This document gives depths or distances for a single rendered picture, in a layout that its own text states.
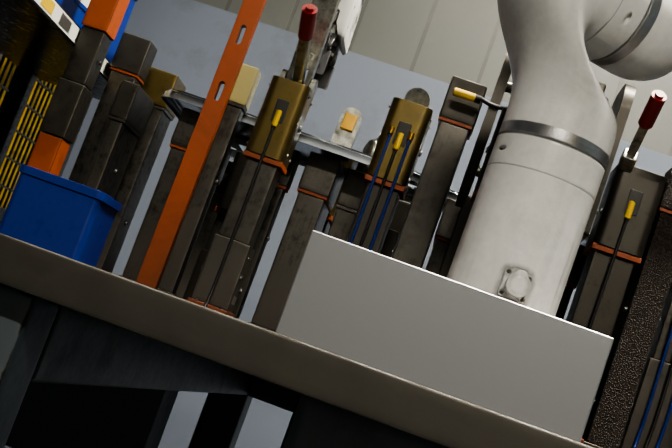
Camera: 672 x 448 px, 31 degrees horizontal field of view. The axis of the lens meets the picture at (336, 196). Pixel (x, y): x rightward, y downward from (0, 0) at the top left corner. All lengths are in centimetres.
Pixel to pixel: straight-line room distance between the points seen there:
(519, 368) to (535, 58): 35
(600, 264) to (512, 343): 57
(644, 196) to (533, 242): 46
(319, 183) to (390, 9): 193
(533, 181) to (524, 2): 19
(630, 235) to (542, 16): 48
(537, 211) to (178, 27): 263
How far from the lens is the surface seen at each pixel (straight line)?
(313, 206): 185
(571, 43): 128
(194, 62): 375
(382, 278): 112
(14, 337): 110
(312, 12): 170
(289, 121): 172
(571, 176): 127
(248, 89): 180
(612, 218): 167
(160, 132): 209
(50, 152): 180
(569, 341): 112
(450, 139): 167
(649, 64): 137
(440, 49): 370
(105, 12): 183
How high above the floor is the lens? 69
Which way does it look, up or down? 8 degrees up
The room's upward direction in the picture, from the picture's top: 20 degrees clockwise
